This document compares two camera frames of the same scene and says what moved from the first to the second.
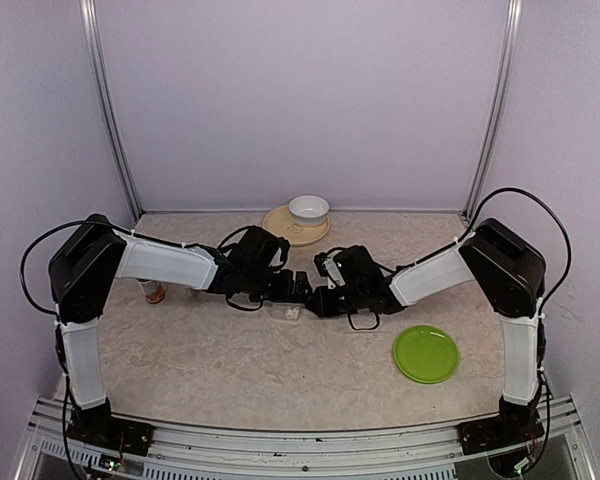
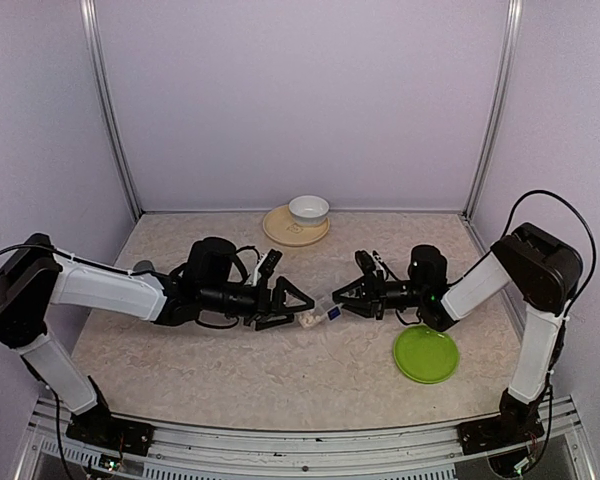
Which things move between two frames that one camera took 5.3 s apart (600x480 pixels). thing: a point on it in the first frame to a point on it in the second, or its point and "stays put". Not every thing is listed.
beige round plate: (280, 221) stays put
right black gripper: (323, 310) to (373, 289)
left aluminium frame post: (100, 64) stays put
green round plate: (426, 354) stays put
